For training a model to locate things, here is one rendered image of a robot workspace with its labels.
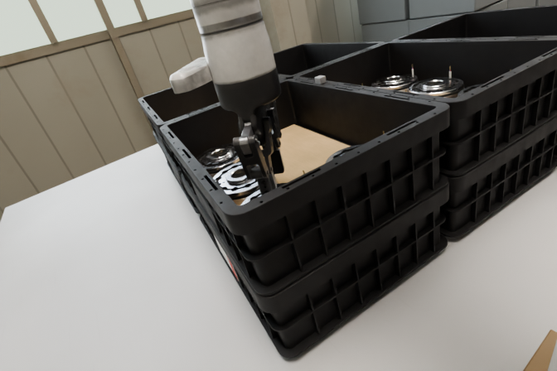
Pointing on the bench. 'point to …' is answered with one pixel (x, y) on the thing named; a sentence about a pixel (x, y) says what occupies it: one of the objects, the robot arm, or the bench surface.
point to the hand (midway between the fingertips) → (272, 175)
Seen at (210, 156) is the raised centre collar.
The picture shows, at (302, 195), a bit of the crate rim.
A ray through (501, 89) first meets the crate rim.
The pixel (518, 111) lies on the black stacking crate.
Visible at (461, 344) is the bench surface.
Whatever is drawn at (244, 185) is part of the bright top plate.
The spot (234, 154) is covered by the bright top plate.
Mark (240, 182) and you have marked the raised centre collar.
